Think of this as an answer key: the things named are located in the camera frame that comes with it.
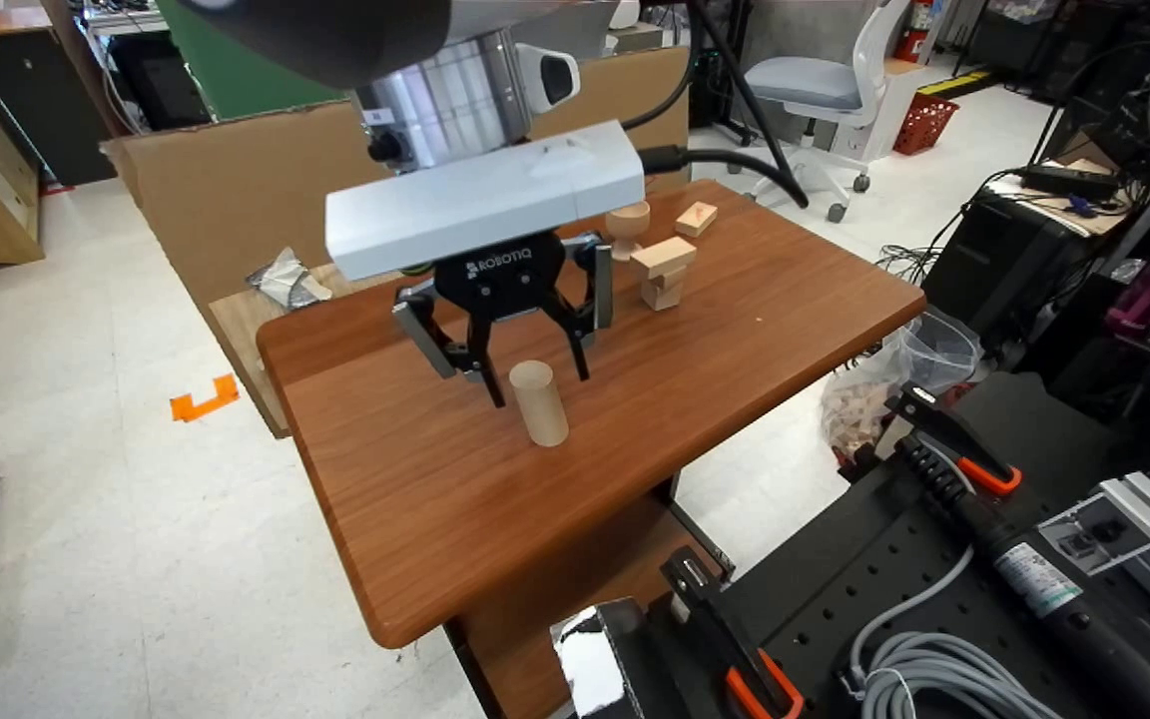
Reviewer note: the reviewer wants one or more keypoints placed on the green board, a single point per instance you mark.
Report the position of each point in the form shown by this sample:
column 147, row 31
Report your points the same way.
column 250, row 83

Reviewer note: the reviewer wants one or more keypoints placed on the orange floor tape mark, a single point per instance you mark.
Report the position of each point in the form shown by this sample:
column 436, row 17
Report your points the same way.
column 200, row 401

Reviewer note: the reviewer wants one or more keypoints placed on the clear plastic bag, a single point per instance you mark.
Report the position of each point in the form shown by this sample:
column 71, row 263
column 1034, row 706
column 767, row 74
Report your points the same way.
column 915, row 375

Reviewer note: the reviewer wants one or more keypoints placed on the wooden block with red mark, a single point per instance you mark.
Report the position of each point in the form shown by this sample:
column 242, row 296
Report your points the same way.
column 696, row 223

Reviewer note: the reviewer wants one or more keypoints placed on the grey Franka robot arm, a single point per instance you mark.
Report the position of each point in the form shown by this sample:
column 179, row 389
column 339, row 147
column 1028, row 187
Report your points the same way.
column 321, row 33

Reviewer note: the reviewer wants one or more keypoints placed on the large cardboard box sheet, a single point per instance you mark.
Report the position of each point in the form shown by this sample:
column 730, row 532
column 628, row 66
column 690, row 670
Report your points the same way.
column 231, row 202

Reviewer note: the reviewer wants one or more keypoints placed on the red basket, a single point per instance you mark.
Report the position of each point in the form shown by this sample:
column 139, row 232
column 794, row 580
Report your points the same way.
column 924, row 124

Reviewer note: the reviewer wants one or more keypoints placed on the table frame with lower shelf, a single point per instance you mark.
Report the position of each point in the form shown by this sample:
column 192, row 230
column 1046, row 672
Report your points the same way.
column 560, row 586

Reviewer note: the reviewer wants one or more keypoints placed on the flat wooden bar block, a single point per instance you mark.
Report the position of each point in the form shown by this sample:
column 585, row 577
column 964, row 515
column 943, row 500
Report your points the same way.
column 666, row 252

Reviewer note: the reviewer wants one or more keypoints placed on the grey office chair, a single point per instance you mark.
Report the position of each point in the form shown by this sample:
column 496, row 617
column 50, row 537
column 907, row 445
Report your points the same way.
column 818, row 84

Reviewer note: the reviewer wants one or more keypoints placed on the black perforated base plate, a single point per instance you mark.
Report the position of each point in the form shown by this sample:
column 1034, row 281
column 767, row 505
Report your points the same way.
column 858, row 573

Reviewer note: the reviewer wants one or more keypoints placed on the black tube with white label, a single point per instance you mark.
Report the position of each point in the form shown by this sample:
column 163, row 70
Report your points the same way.
column 1042, row 586

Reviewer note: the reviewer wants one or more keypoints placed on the black equipment cart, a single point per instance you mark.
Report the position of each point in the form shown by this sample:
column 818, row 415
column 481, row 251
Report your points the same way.
column 1082, row 226

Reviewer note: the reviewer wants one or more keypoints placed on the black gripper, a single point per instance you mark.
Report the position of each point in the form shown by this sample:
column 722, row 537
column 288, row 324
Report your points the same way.
column 496, row 281

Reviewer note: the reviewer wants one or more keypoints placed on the crumpled white paper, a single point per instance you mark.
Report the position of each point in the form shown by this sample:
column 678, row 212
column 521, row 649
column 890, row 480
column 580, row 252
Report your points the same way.
column 287, row 281

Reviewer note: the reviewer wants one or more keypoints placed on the plain wooden cylinder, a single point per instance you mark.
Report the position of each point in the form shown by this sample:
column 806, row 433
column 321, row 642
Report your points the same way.
column 541, row 407

